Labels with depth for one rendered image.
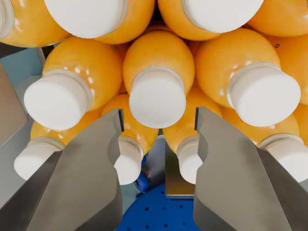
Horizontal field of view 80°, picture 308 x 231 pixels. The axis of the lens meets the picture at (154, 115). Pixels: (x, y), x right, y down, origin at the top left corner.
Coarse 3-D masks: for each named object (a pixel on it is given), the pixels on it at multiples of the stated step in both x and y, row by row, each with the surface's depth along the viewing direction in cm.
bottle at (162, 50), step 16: (144, 32) 19; (160, 32) 17; (144, 48) 15; (160, 48) 14; (176, 48) 15; (128, 64) 15; (144, 64) 14; (160, 64) 14; (176, 64) 14; (192, 64) 16; (128, 80) 15; (192, 80) 16
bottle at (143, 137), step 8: (120, 88) 23; (120, 96) 20; (128, 96) 20; (112, 104) 20; (120, 104) 19; (128, 104) 19; (104, 112) 19; (128, 112) 18; (128, 120) 18; (136, 120) 18; (128, 128) 18; (136, 128) 18; (144, 128) 18; (152, 128) 19; (120, 136) 17; (128, 136) 18; (136, 136) 18; (144, 136) 18; (152, 136) 19; (136, 144) 17; (144, 144) 18; (152, 144) 20; (144, 152) 19
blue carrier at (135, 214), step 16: (160, 192) 36; (128, 208) 34; (144, 208) 34; (160, 208) 33; (176, 208) 33; (192, 208) 33; (128, 224) 31; (144, 224) 31; (160, 224) 31; (176, 224) 31; (192, 224) 31
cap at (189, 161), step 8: (192, 144) 16; (184, 152) 16; (192, 152) 15; (184, 160) 15; (192, 160) 15; (200, 160) 15; (184, 168) 15; (192, 168) 16; (184, 176) 16; (192, 176) 16
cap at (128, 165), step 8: (120, 144) 16; (128, 144) 16; (128, 152) 16; (136, 152) 16; (120, 160) 15; (128, 160) 15; (136, 160) 16; (120, 168) 16; (128, 168) 16; (136, 168) 16; (120, 176) 16; (128, 176) 16; (136, 176) 16; (120, 184) 17
